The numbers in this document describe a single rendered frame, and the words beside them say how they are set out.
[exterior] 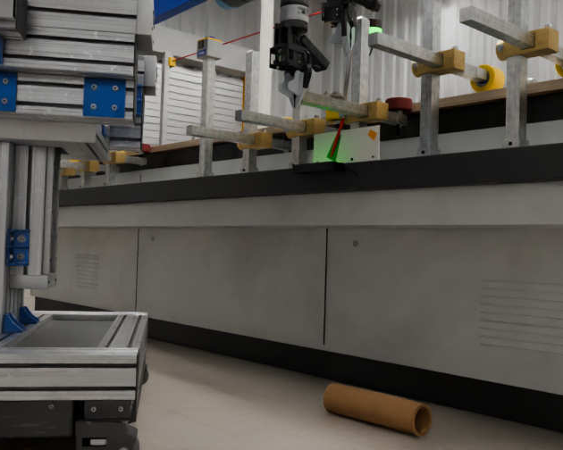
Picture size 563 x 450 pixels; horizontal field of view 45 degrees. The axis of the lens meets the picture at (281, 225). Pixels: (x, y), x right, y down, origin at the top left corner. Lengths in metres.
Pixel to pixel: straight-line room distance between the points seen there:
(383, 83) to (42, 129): 10.52
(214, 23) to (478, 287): 10.13
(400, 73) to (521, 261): 9.91
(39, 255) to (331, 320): 1.03
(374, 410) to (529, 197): 0.65
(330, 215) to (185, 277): 1.10
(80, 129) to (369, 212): 0.83
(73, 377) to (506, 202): 1.05
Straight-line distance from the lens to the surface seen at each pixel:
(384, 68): 12.03
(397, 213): 1.91
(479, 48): 10.86
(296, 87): 1.79
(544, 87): 1.92
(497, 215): 1.73
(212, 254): 2.86
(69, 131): 1.67
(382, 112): 1.98
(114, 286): 3.56
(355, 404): 1.85
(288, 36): 1.80
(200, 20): 11.64
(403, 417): 1.75
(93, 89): 1.59
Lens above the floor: 0.45
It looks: 2 degrees up
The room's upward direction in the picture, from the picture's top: 2 degrees clockwise
